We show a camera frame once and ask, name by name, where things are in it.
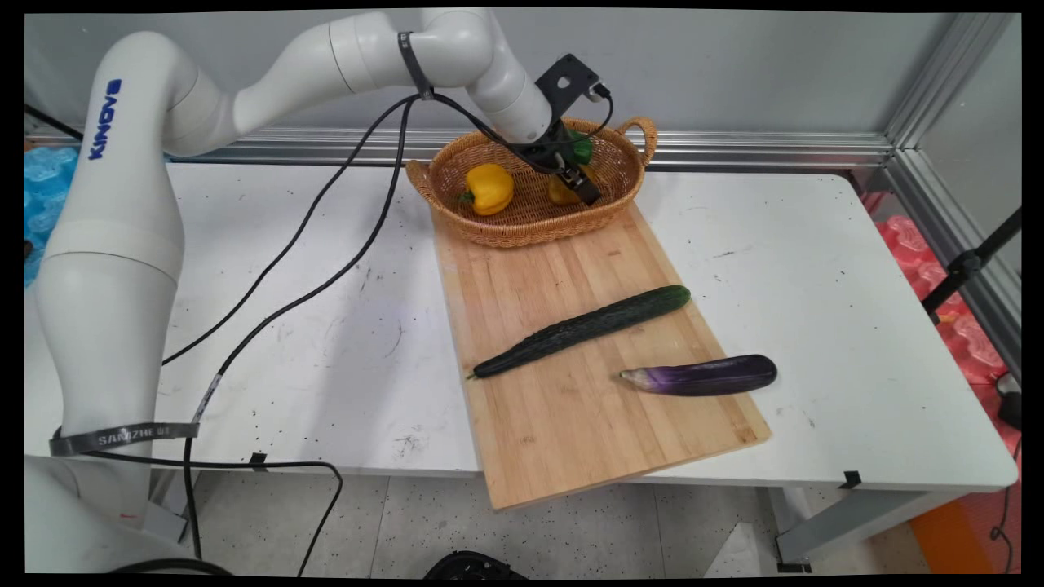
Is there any dark green cucumber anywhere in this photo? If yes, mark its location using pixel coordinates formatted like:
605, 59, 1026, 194
467, 285, 692, 381

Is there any wooden cutting board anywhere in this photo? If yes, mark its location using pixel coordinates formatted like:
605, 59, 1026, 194
431, 200, 772, 512

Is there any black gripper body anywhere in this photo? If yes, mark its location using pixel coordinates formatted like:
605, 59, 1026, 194
515, 121, 586, 174

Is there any black round floor object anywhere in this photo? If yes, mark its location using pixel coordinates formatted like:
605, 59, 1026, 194
424, 550, 531, 581

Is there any blue bubble sheet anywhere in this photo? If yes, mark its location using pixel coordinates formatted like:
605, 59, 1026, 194
24, 145, 80, 286

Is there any aluminium frame rail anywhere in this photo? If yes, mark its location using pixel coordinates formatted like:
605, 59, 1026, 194
885, 147, 1022, 377
24, 122, 896, 172

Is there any black tripod stand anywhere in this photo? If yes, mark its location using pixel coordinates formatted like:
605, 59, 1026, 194
922, 208, 1022, 324

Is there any small black device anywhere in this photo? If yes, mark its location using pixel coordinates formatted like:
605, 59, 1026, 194
997, 373, 1022, 431

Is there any orange bell pepper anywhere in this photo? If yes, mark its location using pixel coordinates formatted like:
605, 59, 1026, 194
546, 167, 601, 207

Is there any yellow bell pepper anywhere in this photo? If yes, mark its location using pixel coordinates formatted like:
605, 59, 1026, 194
458, 163, 515, 217

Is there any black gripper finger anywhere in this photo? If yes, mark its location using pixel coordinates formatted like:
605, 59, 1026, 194
559, 166, 591, 206
573, 159, 603, 205

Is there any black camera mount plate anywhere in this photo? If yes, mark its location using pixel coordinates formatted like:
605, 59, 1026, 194
535, 54, 613, 125

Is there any aluminium frame post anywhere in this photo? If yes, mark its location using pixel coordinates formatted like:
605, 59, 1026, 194
885, 12, 1016, 152

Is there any grey table leg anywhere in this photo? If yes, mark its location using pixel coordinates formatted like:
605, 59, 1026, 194
149, 469, 201, 543
767, 488, 963, 574

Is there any grey printed velcro strap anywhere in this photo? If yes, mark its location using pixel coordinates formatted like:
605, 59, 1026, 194
49, 421, 201, 457

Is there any thin black floor cable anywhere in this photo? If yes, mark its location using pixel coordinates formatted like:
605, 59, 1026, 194
989, 440, 1022, 573

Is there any purple eggplant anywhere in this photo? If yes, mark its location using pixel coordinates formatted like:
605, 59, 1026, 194
618, 354, 778, 398

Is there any woven wicker basket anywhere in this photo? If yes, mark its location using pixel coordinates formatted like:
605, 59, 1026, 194
405, 117, 658, 249

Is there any black velcro strap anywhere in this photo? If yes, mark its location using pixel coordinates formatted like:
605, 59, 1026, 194
397, 31, 435, 101

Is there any pink bubble sheet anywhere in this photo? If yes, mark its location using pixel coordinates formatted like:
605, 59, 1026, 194
860, 192, 1010, 388

